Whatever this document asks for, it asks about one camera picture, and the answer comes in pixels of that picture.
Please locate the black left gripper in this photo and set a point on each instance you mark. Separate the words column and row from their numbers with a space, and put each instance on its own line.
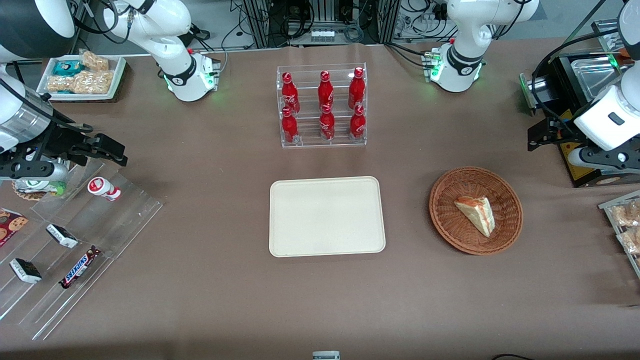
column 558, row 128

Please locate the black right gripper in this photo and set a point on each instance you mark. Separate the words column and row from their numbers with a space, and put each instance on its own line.
column 59, row 141

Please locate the triangular sandwich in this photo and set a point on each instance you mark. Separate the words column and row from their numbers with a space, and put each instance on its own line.
column 477, row 212

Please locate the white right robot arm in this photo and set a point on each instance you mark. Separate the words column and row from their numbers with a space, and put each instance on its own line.
column 172, row 50

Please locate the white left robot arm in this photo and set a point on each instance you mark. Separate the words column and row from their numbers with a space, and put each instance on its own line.
column 462, row 55

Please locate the white square snack tray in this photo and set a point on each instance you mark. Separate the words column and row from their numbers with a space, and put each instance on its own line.
column 118, row 75

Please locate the grey pastry tray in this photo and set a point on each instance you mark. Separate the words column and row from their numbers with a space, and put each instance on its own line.
column 610, row 205

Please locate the round brown wicker basket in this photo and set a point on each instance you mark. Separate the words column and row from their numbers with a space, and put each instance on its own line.
column 450, row 225

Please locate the cream rectangular plastic tray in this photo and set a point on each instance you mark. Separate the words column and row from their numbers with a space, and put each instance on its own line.
column 325, row 215

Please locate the white red yogurt bottle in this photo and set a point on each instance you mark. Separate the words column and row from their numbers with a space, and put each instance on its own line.
column 101, row 187

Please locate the green white snack packet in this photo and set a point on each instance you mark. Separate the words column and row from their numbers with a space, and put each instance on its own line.
column 58, row 189

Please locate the black food warmer machine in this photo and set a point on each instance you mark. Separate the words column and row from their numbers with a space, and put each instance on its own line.
column 580, row 75

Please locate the large rice cracker packet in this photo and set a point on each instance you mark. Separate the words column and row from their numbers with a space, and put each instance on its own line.
column 94, row 82

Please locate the clear acrylic stepped shelf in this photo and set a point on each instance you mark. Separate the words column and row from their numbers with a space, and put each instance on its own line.
column 120, row 220

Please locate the flat rice cracker packet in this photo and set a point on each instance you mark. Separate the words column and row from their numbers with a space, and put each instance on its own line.
column 60, row 83

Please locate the small rice cracker packet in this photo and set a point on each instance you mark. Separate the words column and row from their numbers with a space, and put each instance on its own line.
column 95, row 61

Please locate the teal snack packet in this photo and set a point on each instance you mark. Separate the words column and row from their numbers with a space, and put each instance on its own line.
column 67, row 67

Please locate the black white snack bar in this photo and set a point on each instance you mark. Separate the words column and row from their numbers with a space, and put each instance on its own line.
column 62, row 236
column 26, row 270

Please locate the wrapped brown pastry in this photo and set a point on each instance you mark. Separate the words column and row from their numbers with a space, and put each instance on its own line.
column 627, row 214
column 631, row 241

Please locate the brown Snickers bar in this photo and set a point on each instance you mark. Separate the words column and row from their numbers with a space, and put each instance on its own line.
column 80, row 267

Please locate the red cookie package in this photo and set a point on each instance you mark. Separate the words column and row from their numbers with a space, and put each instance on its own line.
column 11, row 226

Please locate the red cola bottle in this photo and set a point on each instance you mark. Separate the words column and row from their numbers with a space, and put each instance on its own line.
column 289, row 127
column 357, row 124
column 356, row 90
column 327, row 125
column 325, row 92
column 290, row 95

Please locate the clear acrylic bottle rack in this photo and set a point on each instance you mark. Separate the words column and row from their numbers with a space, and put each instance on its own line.
column 309, row 140

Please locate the white power strip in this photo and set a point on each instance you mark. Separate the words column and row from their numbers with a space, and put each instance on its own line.
column 322, row 35

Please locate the small white grey device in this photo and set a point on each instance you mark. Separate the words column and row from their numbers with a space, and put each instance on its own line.
column 326, row 355

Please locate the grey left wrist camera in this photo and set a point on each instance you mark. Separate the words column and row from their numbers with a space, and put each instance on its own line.
column 600, row 159

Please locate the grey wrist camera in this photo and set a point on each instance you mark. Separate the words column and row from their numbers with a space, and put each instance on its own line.
column 35, row 171
column 600, row 159

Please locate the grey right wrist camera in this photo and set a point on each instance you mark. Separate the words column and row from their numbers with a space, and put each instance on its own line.
column 35, row 171

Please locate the aluminium equipment frame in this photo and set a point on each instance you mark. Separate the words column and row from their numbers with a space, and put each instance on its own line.
column 255, row 22

